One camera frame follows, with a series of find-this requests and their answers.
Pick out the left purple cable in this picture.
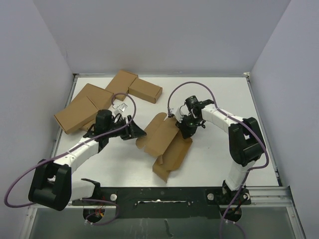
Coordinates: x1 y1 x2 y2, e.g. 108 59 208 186
4 93 137 226

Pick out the folded cardboard box front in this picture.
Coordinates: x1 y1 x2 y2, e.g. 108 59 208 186
54 97 98 134

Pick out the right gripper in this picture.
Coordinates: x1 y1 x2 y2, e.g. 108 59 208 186
175 115 201 138

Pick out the aluminium table frame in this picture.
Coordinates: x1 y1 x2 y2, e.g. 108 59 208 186
19 72 306 239

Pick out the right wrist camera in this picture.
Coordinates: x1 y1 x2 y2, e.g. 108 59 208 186
171 105 187 123

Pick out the cardboard box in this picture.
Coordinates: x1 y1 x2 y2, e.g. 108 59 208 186
54 97 98 134
128 78 162 104
67 83 115 131
136 113 192 182
105 70 138 95

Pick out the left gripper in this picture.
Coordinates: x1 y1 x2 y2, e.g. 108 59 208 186
106 115 146 140

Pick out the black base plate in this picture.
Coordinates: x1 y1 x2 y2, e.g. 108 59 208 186
72 178 252 224

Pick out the purple cable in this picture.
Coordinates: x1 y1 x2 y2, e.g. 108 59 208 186
166 81 269 239
4 93 137 226

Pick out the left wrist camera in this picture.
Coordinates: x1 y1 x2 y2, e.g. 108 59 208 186
112 103 128 116

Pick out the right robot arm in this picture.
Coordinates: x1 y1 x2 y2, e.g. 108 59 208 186
173 96 265 204

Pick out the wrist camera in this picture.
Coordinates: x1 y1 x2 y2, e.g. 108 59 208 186
112 103 128 116
171 105 187 123

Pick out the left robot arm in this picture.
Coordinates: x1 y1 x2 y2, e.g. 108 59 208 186
28 110 147 211

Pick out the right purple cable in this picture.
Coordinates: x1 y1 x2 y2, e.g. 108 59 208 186
166 81 269 239

